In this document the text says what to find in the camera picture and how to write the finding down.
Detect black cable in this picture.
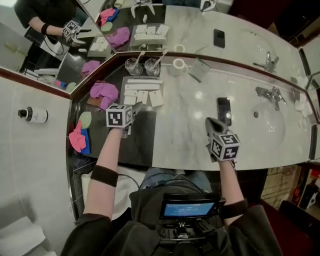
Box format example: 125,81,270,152
116,172,141,191

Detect white sink basin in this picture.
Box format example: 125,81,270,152
251,101,287,151

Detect angled side wall mirror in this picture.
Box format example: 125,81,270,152
298,37,320,91
0,0,118,95

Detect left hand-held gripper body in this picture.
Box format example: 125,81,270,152
105,104,134,140

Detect white bottle with black cap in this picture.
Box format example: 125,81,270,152
17,106,49,124

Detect white crumpled tissue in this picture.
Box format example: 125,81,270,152
293,96,313,118

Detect white toothbrush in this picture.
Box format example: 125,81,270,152
153,49,169,68
133,50,146,68

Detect purple towel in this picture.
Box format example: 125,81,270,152
89,81,120,111

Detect cardboard box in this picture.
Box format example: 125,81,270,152
259,165,303,210

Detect brown cloth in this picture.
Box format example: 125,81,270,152
86,96,105,108

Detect white toilet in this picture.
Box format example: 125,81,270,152
81,164,148,221

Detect black forearm band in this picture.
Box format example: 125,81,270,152
219,198,250,221
90,164,120,188

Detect printed card with green edge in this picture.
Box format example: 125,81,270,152
192,57,212,78

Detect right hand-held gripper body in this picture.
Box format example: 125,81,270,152
206,129,241,163

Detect large wall mirror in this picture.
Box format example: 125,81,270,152
76,0,320,92

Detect clear drinking glass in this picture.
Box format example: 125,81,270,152
144,58,161,77
124,57,143,76

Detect black chest-mounted monitor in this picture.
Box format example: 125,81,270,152
158,191,227,221

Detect blue cloth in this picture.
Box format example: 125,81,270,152
81,127,92,155

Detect person's blue jeans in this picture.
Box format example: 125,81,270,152
139,167,211,193

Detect green pen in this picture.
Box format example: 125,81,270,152
187,72,203,83

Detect black box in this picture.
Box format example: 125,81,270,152
298,191,320,211

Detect black smartphone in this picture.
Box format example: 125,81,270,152
216,96,233,126

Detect person's left forearm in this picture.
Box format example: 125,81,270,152
82,126,126,221

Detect clear acrylic tray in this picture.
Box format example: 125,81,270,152
119,75,166,109

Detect pink cloth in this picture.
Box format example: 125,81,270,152
68,121,89,153

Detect cream paper roll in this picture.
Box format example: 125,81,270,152
80,172,92,198

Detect person's dark jacket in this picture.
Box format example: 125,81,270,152
59,184,283,256

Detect chrome faucet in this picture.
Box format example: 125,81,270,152
254,86,288,111

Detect white tape roll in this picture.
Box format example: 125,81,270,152
167,58,190,78

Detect person's right forearm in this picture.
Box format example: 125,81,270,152
216,158,247,227

